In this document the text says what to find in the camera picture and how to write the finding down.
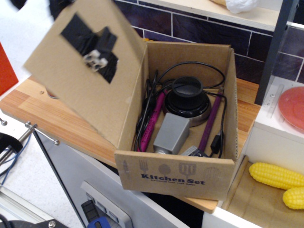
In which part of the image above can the brown cardboard kitchen set box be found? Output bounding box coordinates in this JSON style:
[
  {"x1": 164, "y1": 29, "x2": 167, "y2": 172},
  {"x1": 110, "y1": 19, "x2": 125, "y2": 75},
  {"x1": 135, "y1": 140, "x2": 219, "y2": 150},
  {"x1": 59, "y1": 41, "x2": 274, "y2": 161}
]
[{"x1": 25, "y1": 0, "x2": 238, "y2": 200}]

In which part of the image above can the magenta pen left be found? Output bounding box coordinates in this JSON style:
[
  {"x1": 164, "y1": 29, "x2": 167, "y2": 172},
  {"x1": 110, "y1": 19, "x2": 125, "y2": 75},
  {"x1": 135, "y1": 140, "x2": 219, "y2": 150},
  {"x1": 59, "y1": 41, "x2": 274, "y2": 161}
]
[{"x1": 137, "y1": 92, "x2": 165, "y2": 152}]

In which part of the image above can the grey metal rectangular block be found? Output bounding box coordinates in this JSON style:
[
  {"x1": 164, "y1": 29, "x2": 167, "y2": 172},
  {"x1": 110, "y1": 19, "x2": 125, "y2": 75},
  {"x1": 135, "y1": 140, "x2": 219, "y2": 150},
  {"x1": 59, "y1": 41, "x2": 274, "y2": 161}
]
[{"x1": 153, "y1": 113, "x2": 190, "y2": 155}]

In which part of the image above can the black 3D mouse puck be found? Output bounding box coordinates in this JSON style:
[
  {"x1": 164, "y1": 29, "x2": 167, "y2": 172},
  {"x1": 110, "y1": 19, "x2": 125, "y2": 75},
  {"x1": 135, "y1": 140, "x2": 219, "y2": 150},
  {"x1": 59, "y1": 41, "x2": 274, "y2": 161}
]
[{"x1": 162, "y1": 76, "x2": 211, "y2": 127}]

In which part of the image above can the small dark label box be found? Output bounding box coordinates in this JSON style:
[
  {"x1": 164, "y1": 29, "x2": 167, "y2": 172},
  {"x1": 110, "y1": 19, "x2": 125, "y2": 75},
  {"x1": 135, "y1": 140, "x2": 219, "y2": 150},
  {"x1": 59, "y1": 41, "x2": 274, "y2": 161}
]
[{"x1": 181, "y1": 146, "x2": 209, "y2": 157}]

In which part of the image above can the purple pen right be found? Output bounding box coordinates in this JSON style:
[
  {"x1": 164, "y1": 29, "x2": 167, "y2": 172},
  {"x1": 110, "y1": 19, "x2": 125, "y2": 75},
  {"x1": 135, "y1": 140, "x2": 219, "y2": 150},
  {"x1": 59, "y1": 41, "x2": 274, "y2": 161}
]
[{"x1": 199, "y1": 88, "x2": 224, "y2": 152}]

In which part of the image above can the grey oven control panel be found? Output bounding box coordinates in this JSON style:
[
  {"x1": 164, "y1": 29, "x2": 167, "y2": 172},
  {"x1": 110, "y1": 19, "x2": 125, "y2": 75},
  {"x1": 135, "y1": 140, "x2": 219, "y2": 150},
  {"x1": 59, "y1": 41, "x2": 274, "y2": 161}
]
[{"x1": 81, "y1": 181, "x2": 133, "y2": 228}]

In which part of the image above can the blue black knob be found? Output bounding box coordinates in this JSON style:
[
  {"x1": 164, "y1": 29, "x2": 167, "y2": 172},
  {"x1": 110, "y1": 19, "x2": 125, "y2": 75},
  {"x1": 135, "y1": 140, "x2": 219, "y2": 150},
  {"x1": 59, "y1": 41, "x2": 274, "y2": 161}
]
[{"x1": 81, "y1": 199, "x2": 119, "y2": 228}]

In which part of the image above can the white toy cauliflower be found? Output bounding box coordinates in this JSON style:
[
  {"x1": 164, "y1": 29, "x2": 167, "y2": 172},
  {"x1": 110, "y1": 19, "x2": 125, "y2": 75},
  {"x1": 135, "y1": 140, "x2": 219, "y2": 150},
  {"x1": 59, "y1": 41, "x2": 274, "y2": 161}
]
[{"x1": 226, "y1": 0, "x2": 259, "y2": 14}]

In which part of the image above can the yellow toy corn upper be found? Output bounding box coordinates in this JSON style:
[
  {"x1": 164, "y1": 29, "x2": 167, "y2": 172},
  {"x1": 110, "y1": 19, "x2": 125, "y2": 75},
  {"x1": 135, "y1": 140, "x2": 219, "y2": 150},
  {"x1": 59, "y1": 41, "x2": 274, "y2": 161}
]
[{"x1": 249, "y1": 162, "x2": 304, "y2": 190}]

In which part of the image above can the yellow toy corn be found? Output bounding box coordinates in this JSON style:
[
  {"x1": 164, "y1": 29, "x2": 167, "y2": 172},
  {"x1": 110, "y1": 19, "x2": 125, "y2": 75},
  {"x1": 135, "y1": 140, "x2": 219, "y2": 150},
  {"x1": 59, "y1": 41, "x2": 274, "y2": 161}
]
[
  {"x1": 283, "y1": 187, "x2": 304, "y2": 209},
  {"x1": 249, "y1": 162, "x2": 304, "y2": 190}
]

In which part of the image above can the red plastic plate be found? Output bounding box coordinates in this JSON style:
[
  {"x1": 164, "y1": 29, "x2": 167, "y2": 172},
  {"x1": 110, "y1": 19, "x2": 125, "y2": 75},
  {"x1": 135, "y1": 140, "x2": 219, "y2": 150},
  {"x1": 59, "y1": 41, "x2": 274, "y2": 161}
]
[{"x1": 278, "y1": 86, "x2": 304, "y2": 131}]

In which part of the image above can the wooden drawer tray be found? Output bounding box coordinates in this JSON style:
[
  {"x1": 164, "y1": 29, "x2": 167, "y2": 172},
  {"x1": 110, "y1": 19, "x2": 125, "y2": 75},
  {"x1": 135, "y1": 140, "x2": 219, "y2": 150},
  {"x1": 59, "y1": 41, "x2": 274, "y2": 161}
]
[{"x1": 221, "y1": 156, "x2": 304, "y2": 228}]

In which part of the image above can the red box at left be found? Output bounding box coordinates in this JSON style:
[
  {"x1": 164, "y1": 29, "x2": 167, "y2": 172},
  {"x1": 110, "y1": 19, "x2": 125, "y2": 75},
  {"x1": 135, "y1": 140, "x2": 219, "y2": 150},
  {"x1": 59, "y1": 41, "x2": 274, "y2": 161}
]
[{"x1": 0, "y1": 44, "x2": 19, "y2": 95}]

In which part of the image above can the yellow toy corn lower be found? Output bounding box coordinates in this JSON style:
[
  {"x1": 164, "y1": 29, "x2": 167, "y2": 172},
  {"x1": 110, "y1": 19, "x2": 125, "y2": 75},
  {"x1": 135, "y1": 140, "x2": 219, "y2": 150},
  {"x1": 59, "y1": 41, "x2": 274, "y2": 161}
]
[{"x1": 283, "y1": 187, "x2": 304, "y2": 209}]

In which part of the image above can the black usb cable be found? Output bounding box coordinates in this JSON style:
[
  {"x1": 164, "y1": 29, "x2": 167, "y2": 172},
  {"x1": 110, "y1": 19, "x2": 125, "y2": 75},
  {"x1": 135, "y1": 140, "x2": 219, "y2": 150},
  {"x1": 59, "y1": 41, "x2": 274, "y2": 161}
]
[{"x1": 134, "y1": 61, "x2": 228, "y2": 159}]

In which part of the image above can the black taped handle block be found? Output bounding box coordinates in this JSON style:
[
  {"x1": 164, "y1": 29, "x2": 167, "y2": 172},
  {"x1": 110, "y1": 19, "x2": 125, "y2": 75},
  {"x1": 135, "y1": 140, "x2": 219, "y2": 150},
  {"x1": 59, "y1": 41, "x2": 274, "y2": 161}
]
[{"x1": 61, "y1": 14, "x2": 119, "y2": 83}]

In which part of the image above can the metal oven door handle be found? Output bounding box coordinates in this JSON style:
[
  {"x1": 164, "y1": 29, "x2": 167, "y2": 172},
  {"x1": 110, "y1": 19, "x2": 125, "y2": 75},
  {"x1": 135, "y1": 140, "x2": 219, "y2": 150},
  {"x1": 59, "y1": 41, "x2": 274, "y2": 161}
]
[{"x1": 24, "y1": 121, "x2": 60, "y2": 146}]

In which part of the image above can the blue cable on floor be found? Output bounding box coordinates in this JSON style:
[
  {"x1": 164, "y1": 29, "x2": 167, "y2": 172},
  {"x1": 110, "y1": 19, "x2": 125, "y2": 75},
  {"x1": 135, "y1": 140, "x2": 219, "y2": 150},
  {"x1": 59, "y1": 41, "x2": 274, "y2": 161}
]
[{"x1": 0, "y1": 142, "x2": 27, "y2": 186}]

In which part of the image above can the dark grey shelf post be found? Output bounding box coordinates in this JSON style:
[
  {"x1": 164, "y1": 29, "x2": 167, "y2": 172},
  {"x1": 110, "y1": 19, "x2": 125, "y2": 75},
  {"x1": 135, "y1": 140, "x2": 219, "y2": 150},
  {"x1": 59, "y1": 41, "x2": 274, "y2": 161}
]
[{"x1": 255, "y1": 0, "x2": 299, "y2": 105}]

